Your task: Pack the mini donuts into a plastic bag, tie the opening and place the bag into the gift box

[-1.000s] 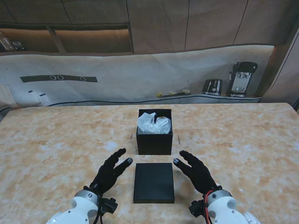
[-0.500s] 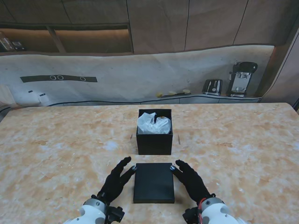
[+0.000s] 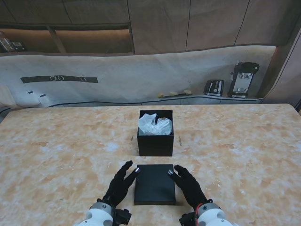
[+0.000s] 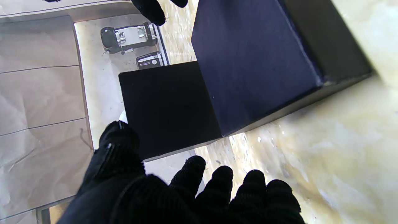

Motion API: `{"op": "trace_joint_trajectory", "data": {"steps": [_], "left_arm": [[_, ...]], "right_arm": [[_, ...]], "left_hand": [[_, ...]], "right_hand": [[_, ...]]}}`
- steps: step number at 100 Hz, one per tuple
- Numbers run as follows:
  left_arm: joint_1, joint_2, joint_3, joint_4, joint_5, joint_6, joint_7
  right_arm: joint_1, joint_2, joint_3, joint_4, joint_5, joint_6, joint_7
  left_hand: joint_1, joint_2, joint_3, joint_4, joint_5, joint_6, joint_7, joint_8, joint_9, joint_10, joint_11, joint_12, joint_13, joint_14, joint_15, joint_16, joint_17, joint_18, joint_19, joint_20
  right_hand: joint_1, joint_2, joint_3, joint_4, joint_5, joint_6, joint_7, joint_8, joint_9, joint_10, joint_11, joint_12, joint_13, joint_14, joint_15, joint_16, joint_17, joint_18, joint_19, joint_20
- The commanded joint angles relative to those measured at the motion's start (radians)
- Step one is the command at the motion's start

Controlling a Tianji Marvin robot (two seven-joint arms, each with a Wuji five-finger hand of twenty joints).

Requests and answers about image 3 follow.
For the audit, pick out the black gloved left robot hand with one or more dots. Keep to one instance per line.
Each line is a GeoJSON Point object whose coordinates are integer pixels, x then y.
{"type": "Point", "coordinates": [117, 188]}

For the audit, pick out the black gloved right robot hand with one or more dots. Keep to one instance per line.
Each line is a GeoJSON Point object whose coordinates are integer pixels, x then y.
{"type": "Point", "coordinates": [190, 188]}

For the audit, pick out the black gift box lid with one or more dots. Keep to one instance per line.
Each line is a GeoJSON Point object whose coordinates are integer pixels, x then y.
{"type": "Point", "coordinates": [155, 184]}

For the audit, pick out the white printed plastic bag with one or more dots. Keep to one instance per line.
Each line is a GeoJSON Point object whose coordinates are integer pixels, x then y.
{"type": "Point", "coordinates": [152, 126]}

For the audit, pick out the open black gift box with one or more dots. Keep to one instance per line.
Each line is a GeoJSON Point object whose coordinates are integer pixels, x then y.
{"type": "Point", "coordinates": [155, 146]}

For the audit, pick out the grey kitchen counter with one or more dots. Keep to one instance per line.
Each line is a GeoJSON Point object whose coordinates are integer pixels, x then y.
{"type": "Point", "coordinates": [200, 100]}

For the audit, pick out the dark cutting board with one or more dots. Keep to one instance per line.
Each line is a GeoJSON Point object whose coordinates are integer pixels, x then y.
{"type": "Point", "coordinates": [179, 94]}

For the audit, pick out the yellow lemon piece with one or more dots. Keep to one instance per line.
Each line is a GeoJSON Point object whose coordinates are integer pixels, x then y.
{"type": "Point", "coordinates": [187, 91]}

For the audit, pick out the black silver coffee machine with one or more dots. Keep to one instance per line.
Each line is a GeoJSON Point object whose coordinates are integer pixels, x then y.
{"type": "Point", "coordinates": [242, 80]}

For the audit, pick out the small black shelf item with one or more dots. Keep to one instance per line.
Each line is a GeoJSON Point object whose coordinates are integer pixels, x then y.
{"type": "Point", "coordinates": [18, 46]}

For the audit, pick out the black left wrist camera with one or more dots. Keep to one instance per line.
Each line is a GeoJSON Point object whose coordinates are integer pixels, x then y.
{"type": "Point", "coordinates": [122, 216]}

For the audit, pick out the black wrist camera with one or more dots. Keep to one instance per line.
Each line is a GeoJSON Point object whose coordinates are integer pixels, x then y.
{"type": "Point", "coordinates": [122, 216]}
{"type": "Point", "coordinates": [187, 219]}

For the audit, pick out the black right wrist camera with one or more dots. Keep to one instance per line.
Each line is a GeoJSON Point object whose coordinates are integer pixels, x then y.
{"type": "Point", "coordinates": [187, 219]}

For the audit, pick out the dark wall strip with rings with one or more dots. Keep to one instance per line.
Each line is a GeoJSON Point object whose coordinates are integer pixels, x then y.
{"type": "Point", "coordinates": [35, 79]}

